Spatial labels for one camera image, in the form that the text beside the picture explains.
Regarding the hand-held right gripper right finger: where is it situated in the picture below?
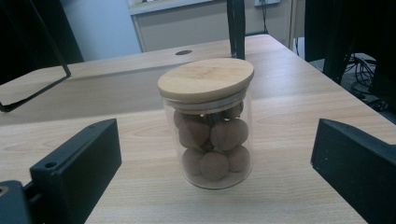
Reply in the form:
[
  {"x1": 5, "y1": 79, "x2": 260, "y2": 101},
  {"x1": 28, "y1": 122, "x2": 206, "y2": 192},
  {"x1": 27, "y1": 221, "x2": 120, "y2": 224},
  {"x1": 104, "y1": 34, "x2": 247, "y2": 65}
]
[{"x1": 310, "y1": 118, "x2": 396, "y2": 224}]

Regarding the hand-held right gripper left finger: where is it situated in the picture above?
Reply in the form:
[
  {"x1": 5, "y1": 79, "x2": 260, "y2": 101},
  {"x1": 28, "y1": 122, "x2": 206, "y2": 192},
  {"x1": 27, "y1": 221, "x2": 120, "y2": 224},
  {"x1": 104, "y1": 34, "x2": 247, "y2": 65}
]
[{"x1": 29, "y1": 118, "x2": 122, "y2": 224}]

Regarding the clear glass jar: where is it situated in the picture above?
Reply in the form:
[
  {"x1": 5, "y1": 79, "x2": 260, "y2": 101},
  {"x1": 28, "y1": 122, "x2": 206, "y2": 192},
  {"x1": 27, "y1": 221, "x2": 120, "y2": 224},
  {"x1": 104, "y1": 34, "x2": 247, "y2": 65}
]
[{"x1": 162, "y1": 85, "x2": 254, "y2": 190}]

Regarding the round wooden jar lid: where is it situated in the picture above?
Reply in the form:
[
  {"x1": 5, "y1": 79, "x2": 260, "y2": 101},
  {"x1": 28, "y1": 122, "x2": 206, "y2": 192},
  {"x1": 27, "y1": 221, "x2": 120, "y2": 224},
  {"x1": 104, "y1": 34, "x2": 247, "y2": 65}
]
[{"x1": 157, "y1": 57, "x2": 255, "y2": 105}]

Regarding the black stand with dark cover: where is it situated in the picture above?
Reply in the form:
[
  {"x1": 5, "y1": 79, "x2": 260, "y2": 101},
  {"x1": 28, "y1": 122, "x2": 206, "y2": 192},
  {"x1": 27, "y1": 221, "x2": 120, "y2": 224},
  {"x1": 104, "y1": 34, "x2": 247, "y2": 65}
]
[{"x1": 304, "y1": 0, "x2": 396, "y2": 110}]

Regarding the pile of brown round nuts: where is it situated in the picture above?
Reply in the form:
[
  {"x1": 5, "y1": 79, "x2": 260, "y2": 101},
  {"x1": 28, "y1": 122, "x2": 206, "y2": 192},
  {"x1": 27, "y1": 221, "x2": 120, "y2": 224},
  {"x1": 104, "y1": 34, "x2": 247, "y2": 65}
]
[{"x1": 173, "y1": 101, "x2": 251, "y2": 182}]

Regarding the bundle of black cables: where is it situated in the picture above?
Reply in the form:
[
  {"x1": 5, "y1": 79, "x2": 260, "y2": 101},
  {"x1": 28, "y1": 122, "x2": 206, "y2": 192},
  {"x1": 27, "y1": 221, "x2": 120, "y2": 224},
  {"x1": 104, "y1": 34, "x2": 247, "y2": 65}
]
[{"x1": 342, "y1": 53, "x2": 390, "y2": 112}]

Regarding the black metal frame stand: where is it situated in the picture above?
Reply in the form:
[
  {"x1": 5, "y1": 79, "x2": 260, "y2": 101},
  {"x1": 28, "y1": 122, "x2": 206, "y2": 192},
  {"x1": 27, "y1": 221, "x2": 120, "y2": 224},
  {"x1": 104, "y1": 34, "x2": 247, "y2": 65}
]
[{"x1": 0, "y1": 0, "x2": 72, "y2": 113}]

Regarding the thin black hanging cable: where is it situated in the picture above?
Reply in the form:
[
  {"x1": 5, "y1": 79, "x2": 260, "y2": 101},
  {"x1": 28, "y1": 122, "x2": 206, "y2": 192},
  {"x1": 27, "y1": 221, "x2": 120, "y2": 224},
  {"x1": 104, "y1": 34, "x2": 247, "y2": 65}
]
[{"x1": 261, "y1": 0, "x2": 270, "y2": 35}]

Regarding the black upright metal post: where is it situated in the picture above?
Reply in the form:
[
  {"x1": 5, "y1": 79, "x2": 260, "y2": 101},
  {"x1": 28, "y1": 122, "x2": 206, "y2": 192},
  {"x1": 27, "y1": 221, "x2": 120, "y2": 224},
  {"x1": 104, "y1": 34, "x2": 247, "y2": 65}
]
[{"x1": 226, "y1": 0, "x2": 247, "y2": 61}]

